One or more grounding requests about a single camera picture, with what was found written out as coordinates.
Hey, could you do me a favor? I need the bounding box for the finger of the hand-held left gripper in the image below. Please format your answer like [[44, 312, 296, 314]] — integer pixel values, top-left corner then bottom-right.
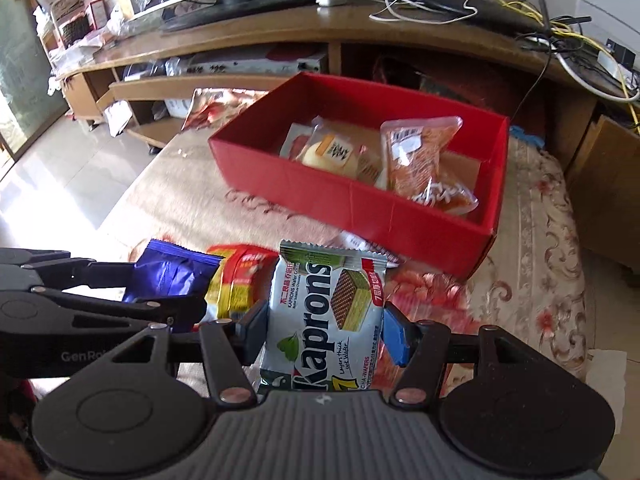
[[0, 248, 138, 293], [29, 286, 207, 334]]

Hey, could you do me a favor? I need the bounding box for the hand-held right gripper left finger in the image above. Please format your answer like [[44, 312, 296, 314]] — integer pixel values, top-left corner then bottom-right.
[[82, 300, 272, 408]]

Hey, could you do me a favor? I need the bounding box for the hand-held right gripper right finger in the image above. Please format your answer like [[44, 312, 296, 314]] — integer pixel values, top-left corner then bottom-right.
[[381, 304, 553, 408]]

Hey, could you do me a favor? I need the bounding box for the blue snack packet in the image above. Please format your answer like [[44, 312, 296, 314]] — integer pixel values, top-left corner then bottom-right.
[[122, 239, 226, 306]]

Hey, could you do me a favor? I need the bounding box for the red yellow snack packet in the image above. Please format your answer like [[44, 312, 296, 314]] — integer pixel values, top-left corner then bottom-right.
[[200, 242, 281, 323]]

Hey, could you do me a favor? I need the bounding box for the white green wafer packet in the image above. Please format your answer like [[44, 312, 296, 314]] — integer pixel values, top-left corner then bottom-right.
[[257, 239, 390, 392]]

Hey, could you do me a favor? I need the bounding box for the red cardboard box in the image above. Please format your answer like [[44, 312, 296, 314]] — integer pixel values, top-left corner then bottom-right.
[[207, 71, 511, 281]]

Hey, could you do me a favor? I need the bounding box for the orange snack packet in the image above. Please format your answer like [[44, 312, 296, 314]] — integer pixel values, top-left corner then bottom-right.
[[380, 116, 480, 216]]

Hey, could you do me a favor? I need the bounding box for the clear white bun packet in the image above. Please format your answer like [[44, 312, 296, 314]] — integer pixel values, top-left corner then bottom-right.
[[295, 117, 381, 181]]

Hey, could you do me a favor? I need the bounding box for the white red snack packet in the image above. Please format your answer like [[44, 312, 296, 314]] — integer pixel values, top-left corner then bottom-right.
[[336, 231, 405, 268]]

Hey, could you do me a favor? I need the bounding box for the floral patterned cloth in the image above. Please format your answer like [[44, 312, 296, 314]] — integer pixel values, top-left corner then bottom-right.
[[97, 130, 588, 396]]

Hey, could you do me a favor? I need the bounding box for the white plastic bag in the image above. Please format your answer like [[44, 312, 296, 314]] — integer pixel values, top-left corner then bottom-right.
[[101, 101, 135, 137]]

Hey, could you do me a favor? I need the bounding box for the small white box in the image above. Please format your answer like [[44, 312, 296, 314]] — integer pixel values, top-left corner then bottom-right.
[[164, 96, 195, 117]]

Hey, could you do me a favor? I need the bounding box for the glass sliding door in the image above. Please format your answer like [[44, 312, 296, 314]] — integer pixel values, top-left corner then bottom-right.
[[0, 0, 68, 161]]

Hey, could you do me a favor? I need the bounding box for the red floral printed bag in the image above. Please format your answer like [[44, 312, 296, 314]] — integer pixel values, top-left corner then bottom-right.
[[181, 87, 273, 132]]

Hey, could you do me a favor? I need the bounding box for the white paper sheet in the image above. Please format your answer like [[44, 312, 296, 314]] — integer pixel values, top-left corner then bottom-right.
[[585, 349, 629, 402]]

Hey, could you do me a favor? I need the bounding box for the brown wooden side box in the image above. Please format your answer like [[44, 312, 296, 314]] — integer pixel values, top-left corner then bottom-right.
[[565, 114, 640, 273]]

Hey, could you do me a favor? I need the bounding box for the silver media player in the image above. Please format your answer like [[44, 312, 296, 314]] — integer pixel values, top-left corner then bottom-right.
[[185, 51, 329, 77]]

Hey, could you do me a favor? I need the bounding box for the wooden television cabinet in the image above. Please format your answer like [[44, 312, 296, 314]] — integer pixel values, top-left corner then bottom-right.
[[55, 0, 640, 161]]

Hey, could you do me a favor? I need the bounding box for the white power strip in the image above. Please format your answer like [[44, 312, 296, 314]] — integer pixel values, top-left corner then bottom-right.
[[595, 52, 640, 83]]

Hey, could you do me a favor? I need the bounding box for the black plug adapter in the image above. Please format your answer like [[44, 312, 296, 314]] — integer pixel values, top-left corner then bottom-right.
[[606, 39, 637, 68]]

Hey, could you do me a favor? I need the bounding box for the black cable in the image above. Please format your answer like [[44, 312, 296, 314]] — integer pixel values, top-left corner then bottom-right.
[[510, 35, 556, 126]]

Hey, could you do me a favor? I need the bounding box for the thick white cable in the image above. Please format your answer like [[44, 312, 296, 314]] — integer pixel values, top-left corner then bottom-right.
[[555, 50, 640, 103]]

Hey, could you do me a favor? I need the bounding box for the yellow cable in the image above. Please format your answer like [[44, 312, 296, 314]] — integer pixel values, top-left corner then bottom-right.
[[465, 0, 640, 133]]

